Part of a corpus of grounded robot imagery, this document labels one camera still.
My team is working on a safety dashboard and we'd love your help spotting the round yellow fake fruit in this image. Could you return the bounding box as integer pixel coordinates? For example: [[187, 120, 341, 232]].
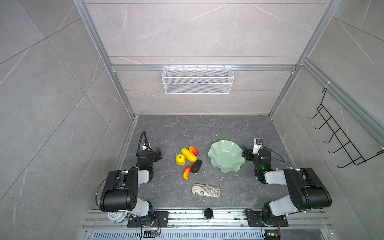
[[176, 154, 186, 166]]

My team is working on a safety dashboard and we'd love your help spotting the long yellow fake fruit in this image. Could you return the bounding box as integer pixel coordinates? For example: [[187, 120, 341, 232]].
[[181, 148, 198, 163]]

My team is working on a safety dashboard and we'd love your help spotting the red yellow fake mango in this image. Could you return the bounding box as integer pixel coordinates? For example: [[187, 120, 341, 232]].
[[183, 166, 192, 180]]

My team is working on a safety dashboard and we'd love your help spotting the red orange fake mango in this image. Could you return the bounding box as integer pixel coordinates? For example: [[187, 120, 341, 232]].
[[189, 146, 199, 156]]

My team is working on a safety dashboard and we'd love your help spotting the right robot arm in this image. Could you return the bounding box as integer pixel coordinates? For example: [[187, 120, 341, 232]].
[[242, 147, 332, 227]]

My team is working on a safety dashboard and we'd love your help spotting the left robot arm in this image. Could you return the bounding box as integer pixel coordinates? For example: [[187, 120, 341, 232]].
[[96, 131, 162, 227]]

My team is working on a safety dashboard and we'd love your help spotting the green wavy fruit bowl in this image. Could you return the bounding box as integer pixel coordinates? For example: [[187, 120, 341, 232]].
[[208, 140, 246, 173]]

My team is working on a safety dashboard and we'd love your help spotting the black round knob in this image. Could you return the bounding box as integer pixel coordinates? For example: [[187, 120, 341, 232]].
[[204, 208, 214, 220]]

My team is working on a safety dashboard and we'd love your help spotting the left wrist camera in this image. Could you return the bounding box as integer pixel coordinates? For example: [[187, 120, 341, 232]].
[[142, 140, 153, 152]]

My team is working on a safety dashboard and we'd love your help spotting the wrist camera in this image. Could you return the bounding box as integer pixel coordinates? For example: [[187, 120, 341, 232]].
[[142, 140, 153, 152], [253, 138, 263, 155]]

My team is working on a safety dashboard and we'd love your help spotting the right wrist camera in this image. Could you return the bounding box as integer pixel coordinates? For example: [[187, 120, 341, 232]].
[[253, 138, 263, 155]]

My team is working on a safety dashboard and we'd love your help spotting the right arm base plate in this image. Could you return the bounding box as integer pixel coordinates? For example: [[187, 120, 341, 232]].
[[244, 209, 289, 228]]

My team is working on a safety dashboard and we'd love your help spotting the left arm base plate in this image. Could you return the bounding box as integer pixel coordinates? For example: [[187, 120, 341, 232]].
[[127, 211, 170, 228]]

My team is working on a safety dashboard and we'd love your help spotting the white wire mesh basket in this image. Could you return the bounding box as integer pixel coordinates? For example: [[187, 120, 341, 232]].
[[162, 67, 234, 95]]

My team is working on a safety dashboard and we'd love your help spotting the black wire hook rack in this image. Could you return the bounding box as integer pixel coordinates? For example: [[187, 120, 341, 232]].
[[308, 88, 384, 169]]

